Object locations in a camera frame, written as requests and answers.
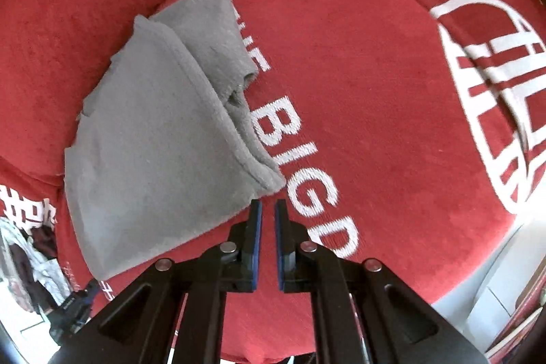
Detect red blanket white characters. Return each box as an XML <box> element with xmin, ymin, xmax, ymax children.
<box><xmin>0</xmin><ymin>0</ymin><xmax>546</xmax><ymax>364</ymax></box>

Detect red book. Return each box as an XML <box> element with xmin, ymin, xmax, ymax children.
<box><xmin>486</xmin><ymin>272</ymin><xmax>546</xmax><ymax>360</ymax></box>

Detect grey sweater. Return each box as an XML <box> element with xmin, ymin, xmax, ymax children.
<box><xmin>64</xmin><ymin>0</ymin><xmax>286</xmax><ymax>281</ymax></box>

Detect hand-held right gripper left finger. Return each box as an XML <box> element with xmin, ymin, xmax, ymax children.
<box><xmin>47</xmin><ymin>199</ymin><xmax>262</xmax><ymax>364</ymax></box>

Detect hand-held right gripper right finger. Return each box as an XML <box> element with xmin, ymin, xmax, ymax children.
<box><xmin>275</xmin><ymin>199</ymin><xmax>492</xmax><ymax>364</ymax></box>

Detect white patterned cloth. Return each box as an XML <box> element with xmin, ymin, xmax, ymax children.
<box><xmin>0</xmin><ymin>219</ymin><xmax>74</xmax><ymax>314</ymax></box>

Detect white furniture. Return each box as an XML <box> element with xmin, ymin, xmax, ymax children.
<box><xmin>433</xmin><ymin>215</ymin><xmax>546</xmax><ymax>352</ymax></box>

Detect dark red cloth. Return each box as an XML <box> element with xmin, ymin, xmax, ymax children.
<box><xmin>29</xmin><ymin>224</ymin><xmax>59</xmax><ymax>259</ymax></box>

